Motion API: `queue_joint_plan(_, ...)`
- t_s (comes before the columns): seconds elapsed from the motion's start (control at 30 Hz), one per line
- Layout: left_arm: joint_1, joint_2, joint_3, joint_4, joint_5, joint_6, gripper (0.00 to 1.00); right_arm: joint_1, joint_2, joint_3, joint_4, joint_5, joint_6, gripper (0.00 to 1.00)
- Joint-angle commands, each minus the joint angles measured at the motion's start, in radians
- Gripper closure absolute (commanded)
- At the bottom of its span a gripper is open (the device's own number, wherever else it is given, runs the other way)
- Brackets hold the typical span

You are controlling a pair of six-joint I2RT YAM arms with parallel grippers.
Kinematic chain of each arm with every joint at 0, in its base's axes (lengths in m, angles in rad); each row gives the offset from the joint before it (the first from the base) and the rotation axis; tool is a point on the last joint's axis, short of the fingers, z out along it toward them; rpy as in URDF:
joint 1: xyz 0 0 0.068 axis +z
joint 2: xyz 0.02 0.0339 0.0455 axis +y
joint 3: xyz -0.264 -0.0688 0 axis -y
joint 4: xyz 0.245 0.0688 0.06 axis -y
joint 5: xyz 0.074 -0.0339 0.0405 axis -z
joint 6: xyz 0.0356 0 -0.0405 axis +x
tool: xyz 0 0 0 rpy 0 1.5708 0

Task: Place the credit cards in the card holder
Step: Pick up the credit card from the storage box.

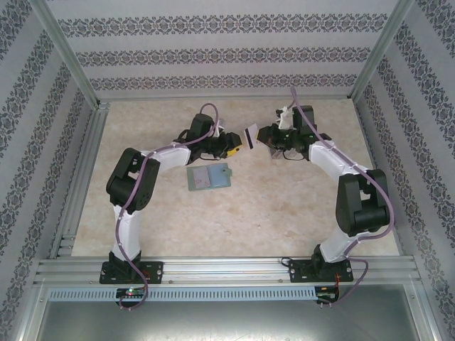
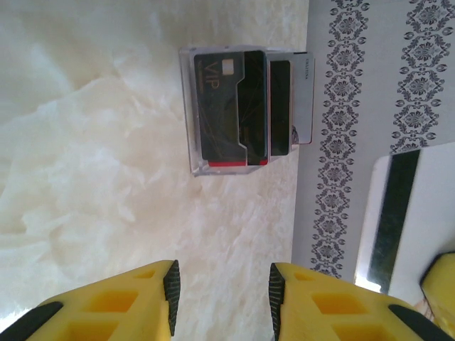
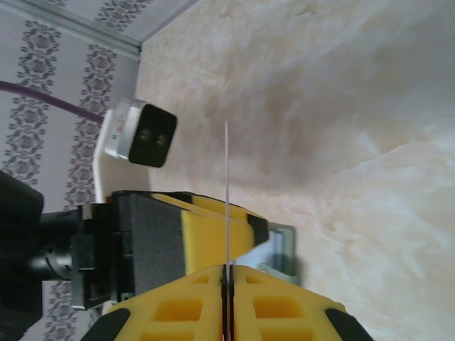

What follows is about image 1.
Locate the black right camera cable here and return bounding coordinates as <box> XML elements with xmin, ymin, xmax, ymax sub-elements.
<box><xmin>280</xmin><ymin>148</ymin><xmax>310</xmax><ymax>163</ymax></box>

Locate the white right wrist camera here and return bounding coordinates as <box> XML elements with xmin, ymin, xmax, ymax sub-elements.
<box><xmin>275</xmin><ymin>105</ymin><xmax>295</xmax><ymax>131</ymax></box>

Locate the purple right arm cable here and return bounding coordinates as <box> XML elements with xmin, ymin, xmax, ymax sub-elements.
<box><xmin>290</xmin><ymin>86</ymin><xmax>395</xmax><ymax>310</ymax></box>

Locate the left controller board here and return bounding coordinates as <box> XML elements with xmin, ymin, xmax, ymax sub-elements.
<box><xmin>116</xmin><ymin>287</ymin><xmax>147</xmax><ymax>299</ymax></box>

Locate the aluminium frame post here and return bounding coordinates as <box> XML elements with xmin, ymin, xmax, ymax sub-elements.
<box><xmin>414</xmin><ymin>280</ymin><xmax>451</xmax><ymax>341</ymax></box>
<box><xmin>9</xmin><ymin>280</ymin><xmax>49</xmax><ymax>341</ymax></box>
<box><xmin>33</xmin><ymin>0</ymin><xmax>102</xmax><ymax>111</ymax></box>
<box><xmin>350</xmin><ymin>0</ymin><xmax>417</xmax><ymax>101</ymax></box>

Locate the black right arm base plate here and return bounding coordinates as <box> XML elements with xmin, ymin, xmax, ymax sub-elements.
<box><xmin>289</xmin><ymin>259</ymin><xmax>355</xmax><ymax>284</ymax></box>

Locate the aluminium back rail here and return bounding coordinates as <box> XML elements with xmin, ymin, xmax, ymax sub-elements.
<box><xmin>97</xmin><ymin>97</ymin><xmax>356</xmax><ymax>104</ymax></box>

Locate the white card with black stripe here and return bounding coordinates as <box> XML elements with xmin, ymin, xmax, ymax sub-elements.
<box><xmin>242</xmin><ymin>124</ymin><xmax>259</xmax><ymax>150</ymax></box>

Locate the controller board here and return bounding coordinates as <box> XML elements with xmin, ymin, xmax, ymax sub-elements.
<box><xmin>317</xmin><ymin>286</ymin><xmax>341</xmax><ymax>303</ymax></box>
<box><xmin>116</xmin><ymin>287</ymin><xmax>147</xmax><ymax>299</ymax></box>

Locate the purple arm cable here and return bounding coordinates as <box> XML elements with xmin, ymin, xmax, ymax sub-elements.
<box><xmin>290</xmin><ymin>86</ymin><xmax>395</xmax><ymax>310</ymax></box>
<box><xmin>115</xmin><ymin>102</ymin><xmax>222</xmax><ymax>312</ymax></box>

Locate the green card holder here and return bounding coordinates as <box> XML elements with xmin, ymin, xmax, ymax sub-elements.
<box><xmin>186</xmin><ymin>163</ymin><xmax>233</xmax><ymax>193</ymax></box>

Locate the aluminium side rail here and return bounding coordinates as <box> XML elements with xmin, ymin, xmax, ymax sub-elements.
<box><xmin>49</xmin><ymin>102</ymin><xmax>112</xmax><ymax>259</ymax></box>

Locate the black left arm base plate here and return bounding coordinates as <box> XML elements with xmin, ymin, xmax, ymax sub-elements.
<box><xmin>100</xmin><ymin>261</ymin><xmax>165</xmax><ymax>285</ymax></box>

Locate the grey metal sheet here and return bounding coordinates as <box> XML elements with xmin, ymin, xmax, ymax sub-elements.
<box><xmin>33</xmin><ymin>283</ymin><xmax>440</xmax><ymax>341</ymax></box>

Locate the slotted grey cable duct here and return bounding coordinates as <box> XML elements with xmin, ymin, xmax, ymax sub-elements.
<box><xmin>48</xmin><ymin>286</ymin><xmax>318</xmax><ymax>302</ymax></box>

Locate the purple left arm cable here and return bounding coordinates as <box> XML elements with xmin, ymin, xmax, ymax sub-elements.
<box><xmin>115</xmin><ymin>102</ymin><xmax>222</xmax><ymax>312</ymax></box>

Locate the aluminium mounting rail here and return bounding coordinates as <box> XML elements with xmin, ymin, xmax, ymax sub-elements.
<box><xmin>33</xmin><ymin>256</ymin><xmax>424</xmax><ymax>286</ymax></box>

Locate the right controller board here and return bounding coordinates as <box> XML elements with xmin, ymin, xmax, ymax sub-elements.
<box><xmin>317</xmin><ymin>286</ymin><xmax>341</xmax><ymax>303</ymax></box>

